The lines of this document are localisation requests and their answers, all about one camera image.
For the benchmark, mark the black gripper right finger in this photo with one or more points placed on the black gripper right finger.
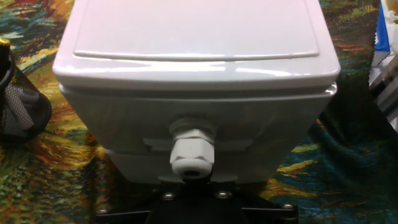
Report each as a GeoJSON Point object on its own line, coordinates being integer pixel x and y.
{"type": "Point", "coordinates": [236, 199]}

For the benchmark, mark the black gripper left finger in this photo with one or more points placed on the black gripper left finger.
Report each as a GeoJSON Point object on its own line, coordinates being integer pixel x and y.
{"type": "Point", "coordinates": [161, 199]}

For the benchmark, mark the white drawer knob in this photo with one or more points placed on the white drawer knob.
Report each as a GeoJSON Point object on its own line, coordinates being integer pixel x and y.
{"type": "Point", "coordinates": [192, 152]}

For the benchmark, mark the sunflower painting cloth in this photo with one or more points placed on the sunflower painting cloth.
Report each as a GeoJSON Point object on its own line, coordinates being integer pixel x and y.
{"type": "Point", "coordinates": [46, 174]}

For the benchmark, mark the black mesh pen holder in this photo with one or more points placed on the black mesh pen holder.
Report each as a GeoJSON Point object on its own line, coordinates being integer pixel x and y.
{"type": "Point", "coordinates": [28, 118]}

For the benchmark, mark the black pen with gold tip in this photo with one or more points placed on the black pen with gold tip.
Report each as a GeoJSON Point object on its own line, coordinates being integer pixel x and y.
{"type": "Point", "coordinates": [4, 59]}

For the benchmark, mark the white and blue carton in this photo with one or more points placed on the white and blue carton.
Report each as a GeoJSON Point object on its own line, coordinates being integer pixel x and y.
{"type": "Point", "coordinates": [384, 31]}

